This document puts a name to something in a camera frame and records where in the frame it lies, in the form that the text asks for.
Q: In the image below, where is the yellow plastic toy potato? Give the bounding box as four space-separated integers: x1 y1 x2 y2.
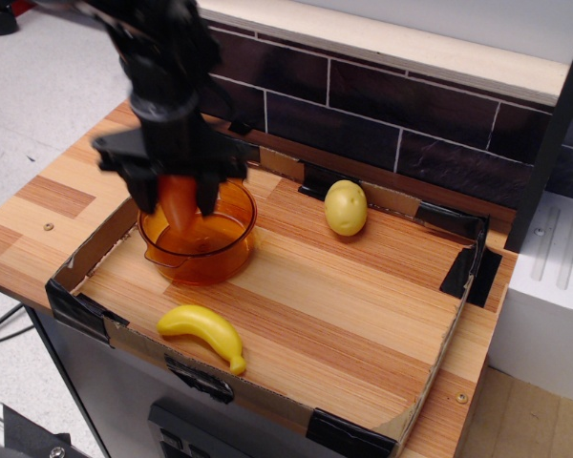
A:
324 180 368 237

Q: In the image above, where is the yellow plastic toy banana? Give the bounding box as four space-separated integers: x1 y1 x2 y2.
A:
157 304 246 375

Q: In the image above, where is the cardboard fence with black tape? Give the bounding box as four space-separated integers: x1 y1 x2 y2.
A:
49 132 516 457

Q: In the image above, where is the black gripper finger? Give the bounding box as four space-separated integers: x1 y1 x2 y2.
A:
195 172 221 217
118 166 159 214

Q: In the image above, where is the dark brick pattern backsplash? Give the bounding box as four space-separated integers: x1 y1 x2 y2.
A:
199 1 573 226

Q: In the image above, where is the black metal bracket with screw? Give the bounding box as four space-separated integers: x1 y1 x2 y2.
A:
0 403 75 457

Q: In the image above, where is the black control box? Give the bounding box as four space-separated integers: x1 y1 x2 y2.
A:
148 404 231 457

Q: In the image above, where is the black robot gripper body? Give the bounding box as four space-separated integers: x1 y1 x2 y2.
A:
93 94 251 182

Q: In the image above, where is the white grooved sink block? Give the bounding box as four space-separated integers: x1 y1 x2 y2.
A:
489 193 573 400

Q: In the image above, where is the orange plastic toy carrot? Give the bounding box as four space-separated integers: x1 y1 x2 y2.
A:
159 175 197 234

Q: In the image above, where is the orange transparent plastic pot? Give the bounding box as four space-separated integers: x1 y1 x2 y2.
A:
138 179 257 286

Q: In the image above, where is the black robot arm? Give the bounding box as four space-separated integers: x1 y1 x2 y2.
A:
40 1 252 216

